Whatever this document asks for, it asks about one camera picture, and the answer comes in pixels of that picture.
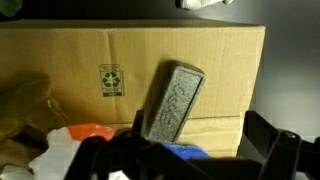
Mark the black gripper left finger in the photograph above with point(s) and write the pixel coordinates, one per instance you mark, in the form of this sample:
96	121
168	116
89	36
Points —
139	121

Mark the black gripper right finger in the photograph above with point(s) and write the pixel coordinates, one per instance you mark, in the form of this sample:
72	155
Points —
258	131

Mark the white plastic bag orange print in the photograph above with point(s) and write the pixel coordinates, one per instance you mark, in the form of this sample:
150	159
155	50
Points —
56	156

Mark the brown plush toy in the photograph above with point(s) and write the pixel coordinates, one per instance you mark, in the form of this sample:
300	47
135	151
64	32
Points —
23	113

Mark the large cardboard box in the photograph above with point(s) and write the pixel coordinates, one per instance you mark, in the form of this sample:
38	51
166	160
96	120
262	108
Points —
66	50

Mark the black whiteboard eraser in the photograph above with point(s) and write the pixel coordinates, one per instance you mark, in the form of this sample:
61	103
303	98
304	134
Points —
176	100

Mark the blue cloth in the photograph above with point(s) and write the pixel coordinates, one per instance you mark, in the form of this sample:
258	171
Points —
186	151

